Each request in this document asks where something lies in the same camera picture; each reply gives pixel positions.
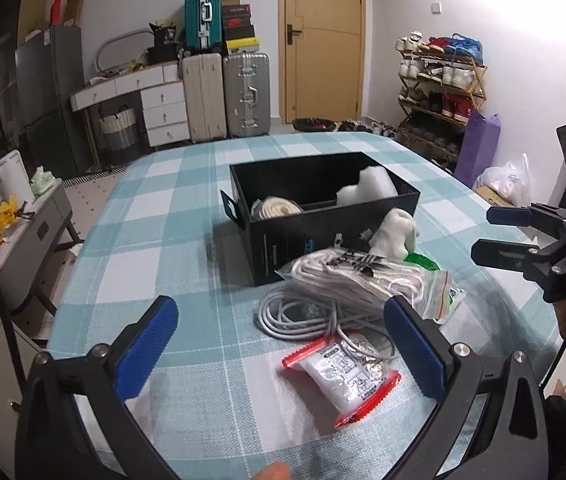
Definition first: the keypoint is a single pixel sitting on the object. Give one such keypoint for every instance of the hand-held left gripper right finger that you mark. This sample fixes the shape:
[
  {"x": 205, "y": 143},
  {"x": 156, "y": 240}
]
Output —
[{"x": 415, "y": 350}]

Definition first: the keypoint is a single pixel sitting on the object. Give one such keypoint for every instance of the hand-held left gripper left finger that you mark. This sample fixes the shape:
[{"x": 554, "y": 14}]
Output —
[{"x": 145, "y": 350}]

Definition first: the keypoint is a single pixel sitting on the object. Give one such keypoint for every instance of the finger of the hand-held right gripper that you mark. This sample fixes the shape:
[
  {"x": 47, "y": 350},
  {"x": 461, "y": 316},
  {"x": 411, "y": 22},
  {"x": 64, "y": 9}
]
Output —
[
  {"x": 498, "y": 252},
  {"x": 508, "y": 216}
]

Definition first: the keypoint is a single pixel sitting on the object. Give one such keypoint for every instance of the green zip bag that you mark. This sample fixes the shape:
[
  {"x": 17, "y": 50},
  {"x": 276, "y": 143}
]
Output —
[{"x": 420, "y": 261}]

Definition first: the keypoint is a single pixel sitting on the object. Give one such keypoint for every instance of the red-edged clear packet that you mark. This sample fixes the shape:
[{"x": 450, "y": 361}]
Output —
[{"x": 343, "y": 380}]

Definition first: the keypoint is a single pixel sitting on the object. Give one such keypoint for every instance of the bag of striped shoelaces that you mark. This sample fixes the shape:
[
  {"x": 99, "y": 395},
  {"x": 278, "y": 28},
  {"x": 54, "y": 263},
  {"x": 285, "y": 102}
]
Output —
[{"x": 343, "y": 275}]

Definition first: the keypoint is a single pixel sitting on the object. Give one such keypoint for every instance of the white plush toy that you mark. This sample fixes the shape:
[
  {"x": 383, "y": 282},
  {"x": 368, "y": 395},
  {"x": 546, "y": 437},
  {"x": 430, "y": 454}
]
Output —
[{"x": 393, "y": 232}]

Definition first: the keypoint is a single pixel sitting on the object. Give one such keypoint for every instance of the black cardboard box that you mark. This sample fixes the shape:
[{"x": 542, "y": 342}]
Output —
[{"x": 313, "y": 245}]

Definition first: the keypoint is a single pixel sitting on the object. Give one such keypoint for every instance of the person's left hand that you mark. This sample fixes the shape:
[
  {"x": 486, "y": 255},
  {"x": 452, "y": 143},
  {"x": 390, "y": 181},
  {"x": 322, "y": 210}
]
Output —
[{"x": 273, "y": 472}]

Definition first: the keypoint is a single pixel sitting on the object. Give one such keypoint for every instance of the brown cardboard box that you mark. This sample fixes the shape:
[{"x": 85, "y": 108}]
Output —
[{"x": 488, "y": 195}]

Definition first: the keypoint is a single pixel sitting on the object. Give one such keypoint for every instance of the white plastic bag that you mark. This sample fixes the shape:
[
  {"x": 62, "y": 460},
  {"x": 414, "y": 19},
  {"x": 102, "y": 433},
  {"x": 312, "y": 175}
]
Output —
[{"x": 505, "y": 180}]

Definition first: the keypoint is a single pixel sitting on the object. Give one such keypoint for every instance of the purple fabric bag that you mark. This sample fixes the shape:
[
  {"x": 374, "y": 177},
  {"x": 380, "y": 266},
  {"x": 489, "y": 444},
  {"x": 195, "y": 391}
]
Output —
[{"x": 478, "y": 150}]

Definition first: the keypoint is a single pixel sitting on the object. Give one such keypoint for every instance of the wooden shoe rack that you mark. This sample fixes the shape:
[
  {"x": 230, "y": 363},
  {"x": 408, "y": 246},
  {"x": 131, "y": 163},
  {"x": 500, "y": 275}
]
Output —
[{"x": 480, "y": 80}]

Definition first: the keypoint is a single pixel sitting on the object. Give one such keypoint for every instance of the white foam piece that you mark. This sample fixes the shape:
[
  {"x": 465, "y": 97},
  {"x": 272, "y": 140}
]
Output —
[{"x": 368, "y": 187}]

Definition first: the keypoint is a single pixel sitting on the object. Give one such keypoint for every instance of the teal checkered tablecloth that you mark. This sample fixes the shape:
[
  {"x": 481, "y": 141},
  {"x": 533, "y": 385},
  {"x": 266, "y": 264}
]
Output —
[{"x": 188, "y": 200}]

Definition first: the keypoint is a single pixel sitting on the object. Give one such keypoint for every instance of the rows of shoes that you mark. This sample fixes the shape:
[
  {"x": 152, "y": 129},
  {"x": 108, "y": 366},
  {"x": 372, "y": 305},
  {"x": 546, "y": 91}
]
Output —
[{"x": 438, "y": 75}]

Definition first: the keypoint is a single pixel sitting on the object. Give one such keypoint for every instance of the grey side table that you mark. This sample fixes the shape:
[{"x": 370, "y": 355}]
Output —
[{"x": 38, "y": 230}]

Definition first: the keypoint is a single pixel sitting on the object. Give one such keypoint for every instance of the green tissue pack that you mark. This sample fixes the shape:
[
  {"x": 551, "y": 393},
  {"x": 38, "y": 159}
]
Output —
[{"x": 43, "y": 180}]

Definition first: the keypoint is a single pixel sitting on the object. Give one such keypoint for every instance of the pile of dark shoes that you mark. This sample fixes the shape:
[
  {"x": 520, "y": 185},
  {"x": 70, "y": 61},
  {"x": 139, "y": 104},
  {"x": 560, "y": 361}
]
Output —
[{"x": 323, "y": 124}]

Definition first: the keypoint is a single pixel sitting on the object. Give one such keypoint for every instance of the white appliance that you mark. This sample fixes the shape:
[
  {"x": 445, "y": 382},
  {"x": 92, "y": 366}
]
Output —
[{"x": 10, "y": 175}]

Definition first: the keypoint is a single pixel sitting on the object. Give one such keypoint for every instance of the woven laundry basket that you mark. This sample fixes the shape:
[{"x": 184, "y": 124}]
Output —
[{"x": 118, "y": 130}]

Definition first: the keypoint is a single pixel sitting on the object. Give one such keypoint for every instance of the white drawer desk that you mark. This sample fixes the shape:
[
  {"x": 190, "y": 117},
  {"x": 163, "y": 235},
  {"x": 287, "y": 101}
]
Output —
[{"x": 163, "y": 110}]

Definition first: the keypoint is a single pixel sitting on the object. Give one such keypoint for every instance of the wooden door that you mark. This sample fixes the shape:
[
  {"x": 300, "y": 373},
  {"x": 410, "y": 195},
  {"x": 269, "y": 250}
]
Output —
[{"x": 323, "y": 60}]

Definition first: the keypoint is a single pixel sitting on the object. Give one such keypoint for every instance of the beige suitcase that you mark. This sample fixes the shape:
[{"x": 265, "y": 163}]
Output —
[{"x": 205, "y": 95}]

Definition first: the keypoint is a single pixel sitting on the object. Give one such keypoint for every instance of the silver suitcase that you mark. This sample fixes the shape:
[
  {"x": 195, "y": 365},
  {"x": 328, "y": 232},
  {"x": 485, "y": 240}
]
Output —
[{"x": 245, "y": 90}]

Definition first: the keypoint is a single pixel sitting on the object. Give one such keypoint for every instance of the grey fridge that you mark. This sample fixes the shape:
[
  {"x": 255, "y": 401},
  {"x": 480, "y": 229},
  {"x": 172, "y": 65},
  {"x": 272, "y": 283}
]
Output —
[{"x": 48, "y": 85}]

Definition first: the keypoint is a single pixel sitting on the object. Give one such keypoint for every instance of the black printed bag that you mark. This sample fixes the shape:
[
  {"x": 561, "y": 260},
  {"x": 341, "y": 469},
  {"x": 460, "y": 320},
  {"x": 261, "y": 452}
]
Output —
[{"x": 165, "y": 40}]

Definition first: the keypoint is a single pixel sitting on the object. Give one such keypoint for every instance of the black yellow shoe box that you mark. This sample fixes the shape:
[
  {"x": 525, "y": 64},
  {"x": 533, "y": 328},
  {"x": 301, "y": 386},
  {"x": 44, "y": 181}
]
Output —
[{"x": 243, "y": 45}]

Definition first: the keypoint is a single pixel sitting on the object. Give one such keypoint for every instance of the red shoe box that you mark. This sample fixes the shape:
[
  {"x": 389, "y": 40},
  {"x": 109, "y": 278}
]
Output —
[{"x": 238, "y": 21}]

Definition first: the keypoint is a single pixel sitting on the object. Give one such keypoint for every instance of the teal suitcase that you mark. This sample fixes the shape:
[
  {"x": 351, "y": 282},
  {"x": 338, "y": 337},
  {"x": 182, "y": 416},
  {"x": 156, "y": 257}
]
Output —
[{"x": 198, "y": 15}]

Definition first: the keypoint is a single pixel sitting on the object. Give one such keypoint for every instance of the flat cardboard box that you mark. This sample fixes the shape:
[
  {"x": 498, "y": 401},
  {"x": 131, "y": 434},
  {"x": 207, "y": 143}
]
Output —
[{"x": 75, "y": 9}]

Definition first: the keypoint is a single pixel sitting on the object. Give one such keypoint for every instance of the tall cardboard box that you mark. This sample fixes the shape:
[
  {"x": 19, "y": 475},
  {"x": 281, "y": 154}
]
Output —
[{"x": 33, "y": 5}]

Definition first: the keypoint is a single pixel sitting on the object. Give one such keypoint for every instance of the white arched frame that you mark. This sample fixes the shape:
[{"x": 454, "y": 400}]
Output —
[{"x": 128, "y": 33}]

